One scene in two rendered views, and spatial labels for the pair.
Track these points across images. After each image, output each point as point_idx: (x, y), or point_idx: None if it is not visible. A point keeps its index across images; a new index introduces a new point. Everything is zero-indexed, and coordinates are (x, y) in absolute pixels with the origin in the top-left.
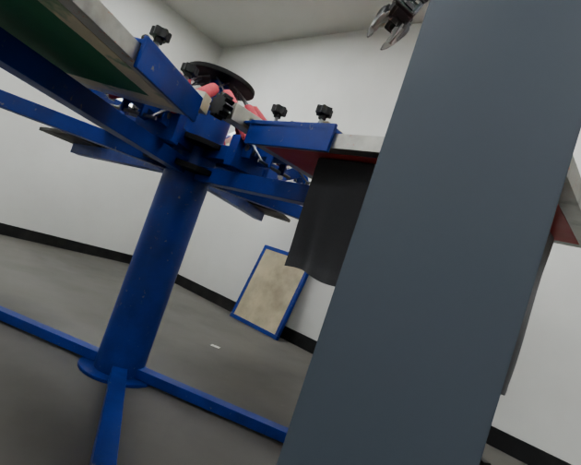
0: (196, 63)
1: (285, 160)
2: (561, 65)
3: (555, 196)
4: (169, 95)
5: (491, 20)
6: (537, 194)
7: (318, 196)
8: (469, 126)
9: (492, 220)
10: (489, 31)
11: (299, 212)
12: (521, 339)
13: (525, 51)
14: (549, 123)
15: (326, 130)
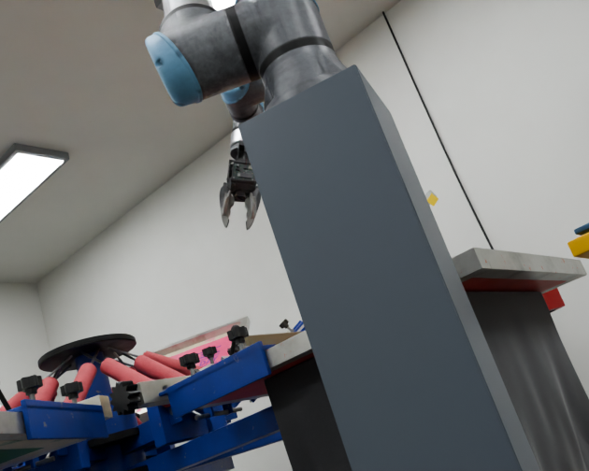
0: (50, 354)
1: (228, 401)
2: (405, 256)
3: (469, 352)
4: (72, 435)
5: (336, 249)
6: (457, 358)
7: (292, 421)
8: (378, 336)
9: (443, 397)
10: (340, 258)
11: (276, 433)
12: None
13: (374, 259)
14: (427, 302)
15: (253, 353)
